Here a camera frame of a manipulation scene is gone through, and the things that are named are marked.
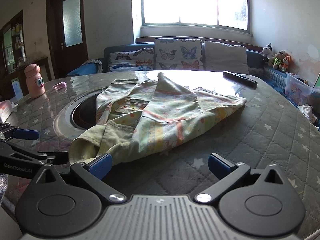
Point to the blue cloth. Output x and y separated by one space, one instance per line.
83 70

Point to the pink tissue box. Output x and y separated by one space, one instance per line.
6 110

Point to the upright butterfly print cushion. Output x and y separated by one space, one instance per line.
177 53

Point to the black remote control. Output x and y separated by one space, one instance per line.
240 78

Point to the grey crumpled garment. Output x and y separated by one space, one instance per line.
96 63

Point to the brown plush toy green vest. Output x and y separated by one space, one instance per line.
278 60

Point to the wooden side table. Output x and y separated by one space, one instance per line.
46 66

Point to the wooden display cabinet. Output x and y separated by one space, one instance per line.
15 42

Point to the green patterned garment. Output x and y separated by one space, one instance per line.
155 110

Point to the plain beige cushion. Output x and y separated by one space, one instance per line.
226 57

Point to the person's left forearm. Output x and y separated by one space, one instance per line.
2 188

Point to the dark blue sofa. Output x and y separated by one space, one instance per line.
255 60

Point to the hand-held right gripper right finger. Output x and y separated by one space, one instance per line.
220 166

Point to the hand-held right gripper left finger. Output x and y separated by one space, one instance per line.
100 164

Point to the flat butterfly print cushion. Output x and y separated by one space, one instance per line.
130 60

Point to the pink cartoon water bottle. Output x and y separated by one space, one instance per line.
35 82

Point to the orange plush toy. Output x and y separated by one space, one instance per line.
287 62

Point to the black and white plush toy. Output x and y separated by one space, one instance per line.
267 52

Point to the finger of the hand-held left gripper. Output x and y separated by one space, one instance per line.
25 133
53 158

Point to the white crumpled cloth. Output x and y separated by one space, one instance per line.
308 112

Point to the large window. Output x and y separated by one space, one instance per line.
190 2

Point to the dark wooden door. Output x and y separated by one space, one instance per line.
56 52

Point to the small pink cloth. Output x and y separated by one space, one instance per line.
60 85

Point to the clear plastic storage box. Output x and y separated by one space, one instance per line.
298 90

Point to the round built-in cooktop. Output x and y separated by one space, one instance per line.
80 116

